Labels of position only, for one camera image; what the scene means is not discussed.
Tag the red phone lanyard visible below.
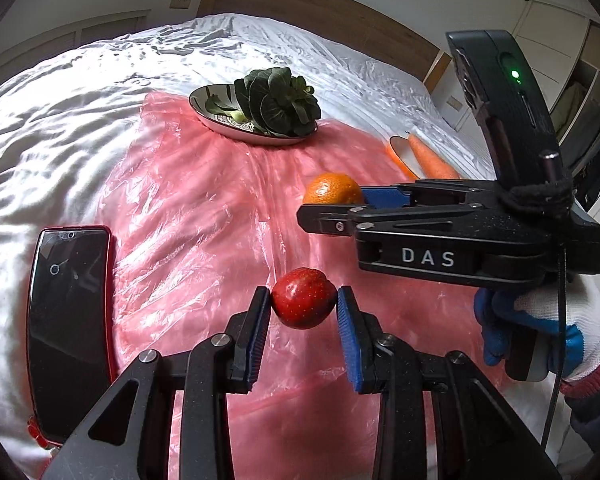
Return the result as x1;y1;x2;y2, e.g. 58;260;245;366
26;416;62;451

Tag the orange rimmed white plate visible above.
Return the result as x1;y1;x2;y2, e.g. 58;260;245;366
387;136;425;180

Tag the silver metal plate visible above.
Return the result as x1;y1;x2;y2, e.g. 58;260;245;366
188;84;317;146

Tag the carrot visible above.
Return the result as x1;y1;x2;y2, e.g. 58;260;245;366
407;133;460;180

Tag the red apple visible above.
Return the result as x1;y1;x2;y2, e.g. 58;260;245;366
272;268;337;330

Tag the dark green leafy vegetable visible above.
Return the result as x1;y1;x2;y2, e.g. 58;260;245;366
234;66;322;139

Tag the wooden headboard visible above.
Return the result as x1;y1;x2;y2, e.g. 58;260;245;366
197;0;451;91

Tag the black cable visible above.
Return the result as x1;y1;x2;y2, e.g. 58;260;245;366
540;244;569;453

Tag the pink plastic sheet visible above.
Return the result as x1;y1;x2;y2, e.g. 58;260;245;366
98;92;482;479

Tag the right hand blue white glove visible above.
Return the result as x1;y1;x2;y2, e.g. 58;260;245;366
474;275;600;390

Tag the white wardrobe with shelves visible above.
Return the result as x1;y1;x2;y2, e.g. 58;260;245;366
429;0;600;241

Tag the smartphone with red case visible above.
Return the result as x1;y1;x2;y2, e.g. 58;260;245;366
26;226;116;448

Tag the small orange far left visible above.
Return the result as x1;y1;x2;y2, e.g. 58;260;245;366
303;172;365;205

